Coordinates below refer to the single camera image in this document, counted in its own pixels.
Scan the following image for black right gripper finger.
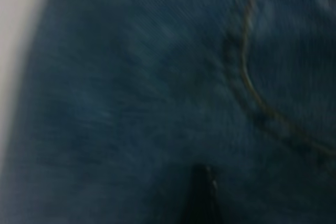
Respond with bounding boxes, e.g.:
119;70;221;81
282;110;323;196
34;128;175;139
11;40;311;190
181;165;224;224

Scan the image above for blue denim elastic-waist pants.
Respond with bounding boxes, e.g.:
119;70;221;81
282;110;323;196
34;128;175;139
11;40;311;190
5;0;336;224

